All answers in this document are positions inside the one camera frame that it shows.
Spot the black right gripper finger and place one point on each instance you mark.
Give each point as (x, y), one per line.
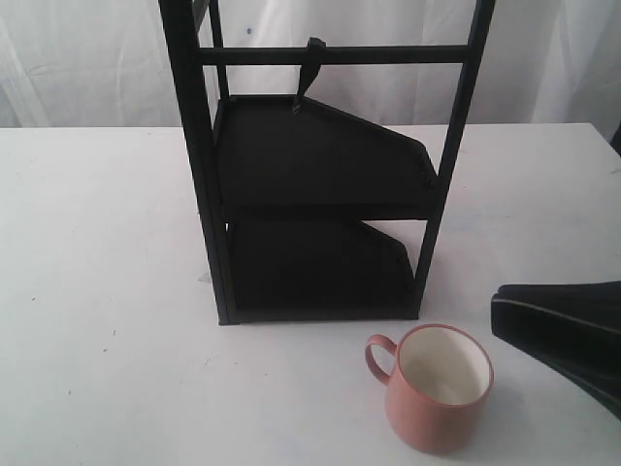
(573, 329)

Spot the pink ceramic mug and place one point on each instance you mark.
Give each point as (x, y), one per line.
(437, 380)

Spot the black shelf rack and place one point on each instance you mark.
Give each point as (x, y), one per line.
(317, 216)

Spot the white backdrop curtain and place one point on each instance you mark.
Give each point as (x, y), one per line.
(104, 63)

